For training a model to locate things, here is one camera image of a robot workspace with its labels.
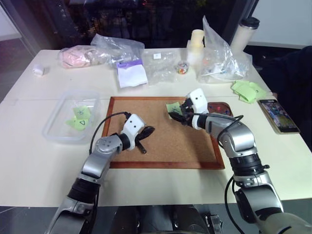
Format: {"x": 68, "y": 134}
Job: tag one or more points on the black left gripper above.
{"x": 141, "y": 138}

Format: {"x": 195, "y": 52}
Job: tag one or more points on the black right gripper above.
{"x": 186, "y": 111}

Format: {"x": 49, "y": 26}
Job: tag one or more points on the green note with star drawing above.
{"x": 172, "y": 107}

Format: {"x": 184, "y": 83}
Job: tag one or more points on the dark rounded robot base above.
{"x": 165, "y": 219}

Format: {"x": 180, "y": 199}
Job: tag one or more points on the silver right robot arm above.
{"x": 240, "y": 146}

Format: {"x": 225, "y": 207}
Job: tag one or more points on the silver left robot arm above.
{"x": 96, "y": 165}

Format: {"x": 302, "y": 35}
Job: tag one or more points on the brown wooden tray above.
{"x": 221, "y": 109}

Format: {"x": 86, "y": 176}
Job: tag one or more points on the small jar of coloured pushpins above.
{"x": 182, "y": 67}

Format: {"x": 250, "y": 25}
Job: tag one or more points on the green note with triangle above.
{"x": 79, "y": 123}

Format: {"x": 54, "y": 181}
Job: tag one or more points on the green note with scribble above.
{"x": 81, "y": 111}

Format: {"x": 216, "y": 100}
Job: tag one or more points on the clear plastic box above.
{"x": 73, "y": 117}

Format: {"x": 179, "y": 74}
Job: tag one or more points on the wood-framed cork board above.
{"x": 156, "y": 136}

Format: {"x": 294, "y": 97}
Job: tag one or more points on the red pushpin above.
{"x": 218, "y": 106}

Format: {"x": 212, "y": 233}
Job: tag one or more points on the flat clear bag with label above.
{"x": 162, "y": 65}

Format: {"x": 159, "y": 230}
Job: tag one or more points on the white pad with purple header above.
{"x": 132, "y": 74}

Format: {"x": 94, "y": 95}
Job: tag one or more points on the large clear plastic bag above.
{"x": 221, "y": 61}

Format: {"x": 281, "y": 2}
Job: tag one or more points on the cream cylindrical container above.
{"x": 196, "y": 47}

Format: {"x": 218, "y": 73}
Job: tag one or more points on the crumpled clear plastic bag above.
{"x": 117, "y": 50}

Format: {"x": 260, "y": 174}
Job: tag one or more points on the white tumbler with black lid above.
{"x": 243, "y": 35}

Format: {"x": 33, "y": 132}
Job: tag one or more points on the smartphone with lit screen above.
{"x": 279, "y": 115}

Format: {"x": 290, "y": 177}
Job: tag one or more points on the bag with pink contents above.
{"x": 75, "y": 57}

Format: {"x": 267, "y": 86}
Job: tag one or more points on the dark seated figure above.
{"x": 287, "y": 73}

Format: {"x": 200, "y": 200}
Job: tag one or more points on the small white block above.
{"x": 40, "y": 70}

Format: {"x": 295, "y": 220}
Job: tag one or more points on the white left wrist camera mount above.
{"x": 132, "y": 125}

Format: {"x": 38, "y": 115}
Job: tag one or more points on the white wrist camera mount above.
{"x": 132, "y": 125}
{"x": 198, "y": 101}

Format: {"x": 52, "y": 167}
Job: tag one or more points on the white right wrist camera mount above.
{"x": 198, "y": 101}

